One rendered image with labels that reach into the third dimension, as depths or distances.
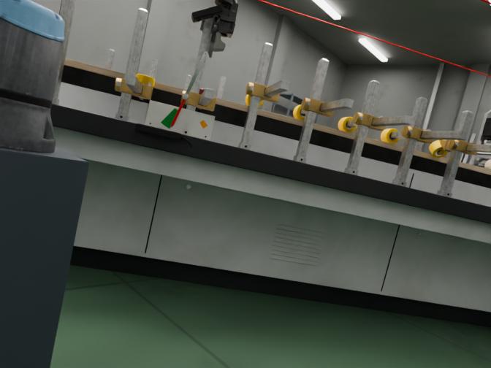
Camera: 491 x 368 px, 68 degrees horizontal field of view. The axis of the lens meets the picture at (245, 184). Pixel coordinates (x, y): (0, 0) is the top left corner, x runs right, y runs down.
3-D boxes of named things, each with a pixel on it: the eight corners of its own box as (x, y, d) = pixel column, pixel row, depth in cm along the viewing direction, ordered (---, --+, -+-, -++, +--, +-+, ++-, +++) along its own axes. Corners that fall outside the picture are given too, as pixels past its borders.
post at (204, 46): (189, 136, 145) (215, 15, 141) (180, 133, 144) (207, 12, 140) (188, 136, 148) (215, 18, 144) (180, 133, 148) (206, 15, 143)
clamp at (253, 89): (278, 101, 149) (281, 89, 148) (247, 93, 146) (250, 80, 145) (274, 103, 155) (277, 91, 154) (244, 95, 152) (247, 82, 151)
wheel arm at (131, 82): (134, 88, 116) (136, 75, 116) (123, 85, 115) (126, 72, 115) (145, 101, 158) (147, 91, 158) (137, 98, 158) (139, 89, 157)
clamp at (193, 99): (213, 110, 145) (216, 98, 144) (180, 102, 142) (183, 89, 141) (212, 112, 150) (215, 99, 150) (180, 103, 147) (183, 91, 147)
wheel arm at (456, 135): (466, 140, 142) (469, 131, 141) (459, 138, 141) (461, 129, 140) (391, 139, 190) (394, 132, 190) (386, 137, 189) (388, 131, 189)
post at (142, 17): (123, 134, 140) (147, 9, 136) (113, 132, 139) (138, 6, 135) (123, 134, 143) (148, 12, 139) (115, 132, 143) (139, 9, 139)
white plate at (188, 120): (210, 140, 146) (215, 116, 145) (144, 125, 140) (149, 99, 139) (210, 140, 146) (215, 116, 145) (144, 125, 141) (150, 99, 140)
